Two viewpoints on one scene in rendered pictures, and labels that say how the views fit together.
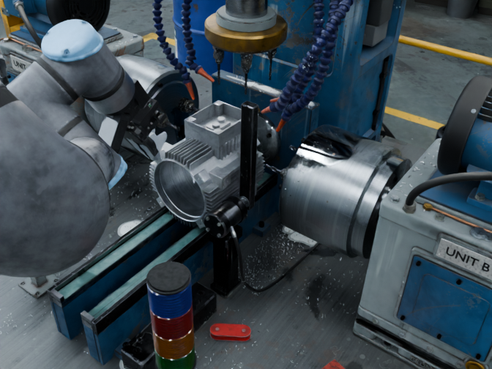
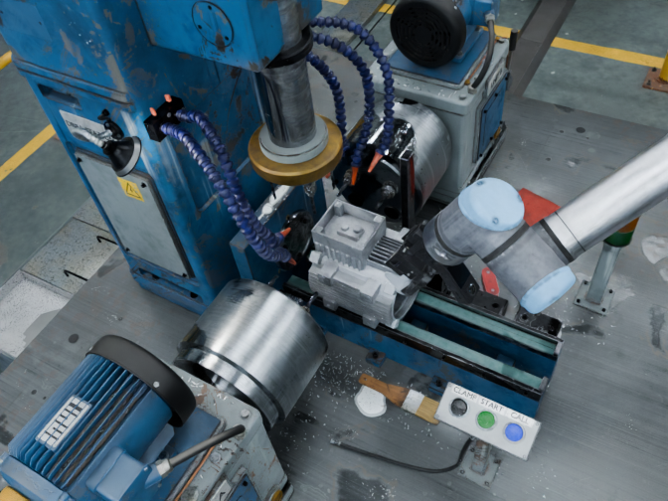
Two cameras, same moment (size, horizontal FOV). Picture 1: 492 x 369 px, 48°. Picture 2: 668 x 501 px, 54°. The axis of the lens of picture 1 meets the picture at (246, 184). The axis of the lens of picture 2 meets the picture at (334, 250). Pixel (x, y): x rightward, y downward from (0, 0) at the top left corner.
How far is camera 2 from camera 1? 1.51 m
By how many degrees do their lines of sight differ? 62
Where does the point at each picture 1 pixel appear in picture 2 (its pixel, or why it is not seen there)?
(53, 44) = (511, 211)
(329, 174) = (422, 141)
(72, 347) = (546, 402)
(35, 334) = (543, 442)
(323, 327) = not seen: hidden behind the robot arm
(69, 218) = not seen: outside the picture
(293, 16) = (221, 129)
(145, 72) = (263, 306)
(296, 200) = (428, 181)
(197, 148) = (388, 247)
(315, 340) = not seen: hidden behind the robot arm
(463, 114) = (455, 14)
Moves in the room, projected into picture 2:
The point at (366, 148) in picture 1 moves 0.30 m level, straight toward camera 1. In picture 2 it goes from (398, 112) to (531, 115)
